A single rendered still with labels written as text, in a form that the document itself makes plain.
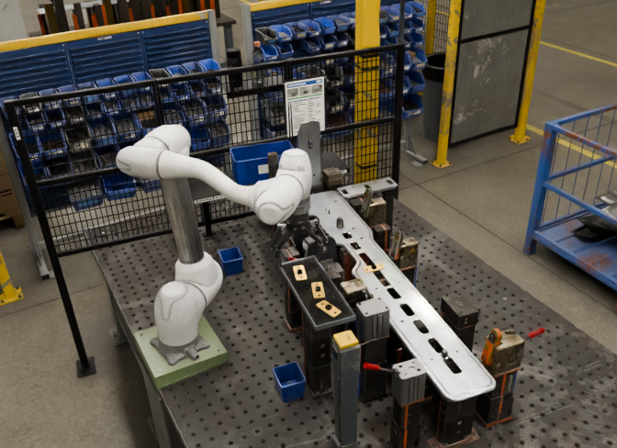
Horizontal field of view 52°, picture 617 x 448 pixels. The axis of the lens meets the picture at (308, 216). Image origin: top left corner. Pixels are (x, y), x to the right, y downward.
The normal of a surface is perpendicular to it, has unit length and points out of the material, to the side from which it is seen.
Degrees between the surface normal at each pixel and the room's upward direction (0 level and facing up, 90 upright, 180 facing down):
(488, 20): 92
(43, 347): 0
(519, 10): 91
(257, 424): 0
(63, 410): 0
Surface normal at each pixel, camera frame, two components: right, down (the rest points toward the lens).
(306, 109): 0.36, 0.47
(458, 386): -0.04, -0.86
